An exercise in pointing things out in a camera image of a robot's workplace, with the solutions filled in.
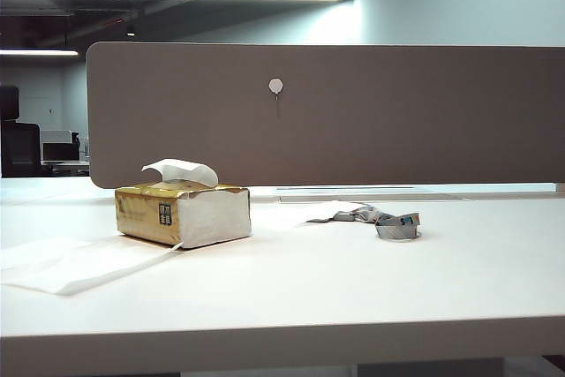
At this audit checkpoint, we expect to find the short ceiling light strip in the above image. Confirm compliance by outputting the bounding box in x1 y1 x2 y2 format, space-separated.
0 48 80 57

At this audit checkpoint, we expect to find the gold tissue pack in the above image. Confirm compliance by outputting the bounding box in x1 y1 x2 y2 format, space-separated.
114 180 253 250

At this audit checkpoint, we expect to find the brown desk divider panel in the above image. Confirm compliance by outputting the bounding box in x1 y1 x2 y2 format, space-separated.
86 41 565 189

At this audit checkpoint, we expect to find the black office chair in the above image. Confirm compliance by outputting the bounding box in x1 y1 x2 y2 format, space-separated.
0 84 43 177

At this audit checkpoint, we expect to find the grey printed lanyard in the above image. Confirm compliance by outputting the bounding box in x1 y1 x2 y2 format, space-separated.
307 201 423 242

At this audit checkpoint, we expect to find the computer monitor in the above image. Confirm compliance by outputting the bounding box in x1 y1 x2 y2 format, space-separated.
41 129 83 164

